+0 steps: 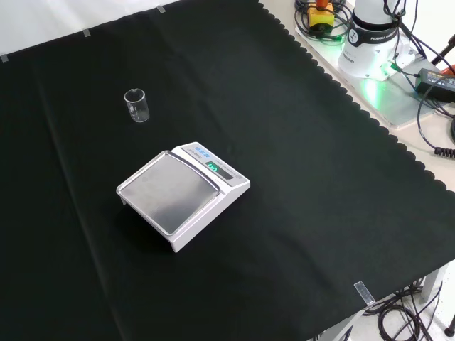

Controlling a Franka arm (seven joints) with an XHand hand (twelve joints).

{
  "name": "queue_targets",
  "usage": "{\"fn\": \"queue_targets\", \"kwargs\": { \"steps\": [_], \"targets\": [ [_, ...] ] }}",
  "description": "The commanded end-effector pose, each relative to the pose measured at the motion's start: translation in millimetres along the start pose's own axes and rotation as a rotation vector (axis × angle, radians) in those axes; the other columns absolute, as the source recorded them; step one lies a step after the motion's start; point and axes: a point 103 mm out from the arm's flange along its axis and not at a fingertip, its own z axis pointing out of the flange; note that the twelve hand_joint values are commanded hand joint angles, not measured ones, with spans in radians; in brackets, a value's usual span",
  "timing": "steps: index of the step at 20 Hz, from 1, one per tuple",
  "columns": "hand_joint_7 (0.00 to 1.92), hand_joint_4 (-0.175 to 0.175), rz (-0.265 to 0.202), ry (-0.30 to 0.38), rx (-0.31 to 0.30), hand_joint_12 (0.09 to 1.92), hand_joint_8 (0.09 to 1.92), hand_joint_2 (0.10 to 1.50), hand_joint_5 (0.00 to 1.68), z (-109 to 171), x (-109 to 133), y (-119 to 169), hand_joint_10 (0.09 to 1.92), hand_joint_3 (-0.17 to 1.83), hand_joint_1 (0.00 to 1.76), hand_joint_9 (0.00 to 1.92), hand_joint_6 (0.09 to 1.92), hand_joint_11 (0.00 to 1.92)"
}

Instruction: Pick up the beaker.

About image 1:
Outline black table cloth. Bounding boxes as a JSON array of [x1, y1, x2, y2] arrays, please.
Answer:
[[0, 0, 455, 341]]

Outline black coiled cable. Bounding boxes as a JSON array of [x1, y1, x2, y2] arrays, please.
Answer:
[[416, 94, 455, 158]]

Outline small clear glass beaker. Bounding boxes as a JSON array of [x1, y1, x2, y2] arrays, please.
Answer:
[[123, 88, 149, 124]]

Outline black floor cables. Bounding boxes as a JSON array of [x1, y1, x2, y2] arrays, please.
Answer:
[[362, 279, 446, 341]]

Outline white electronic balance steel pan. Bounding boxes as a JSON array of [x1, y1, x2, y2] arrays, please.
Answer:
[[116, 141, 251, 254]]

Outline black power adapter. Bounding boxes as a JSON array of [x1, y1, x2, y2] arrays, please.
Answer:
[[414, 67, 455, 94]]

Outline grey table leg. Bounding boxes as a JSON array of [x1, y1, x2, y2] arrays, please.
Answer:
[[319, 312, 357, 341], [422, 264, 450, 304]]

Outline yellow stop button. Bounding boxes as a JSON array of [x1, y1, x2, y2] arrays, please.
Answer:
[[307, 0, 335, 35]]

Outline black tripod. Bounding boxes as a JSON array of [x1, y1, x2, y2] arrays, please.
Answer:
[[431, 33, 455, 77]]

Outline black cable bundle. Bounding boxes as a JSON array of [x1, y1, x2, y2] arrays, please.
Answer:
[[294, 0, 353, 44]]

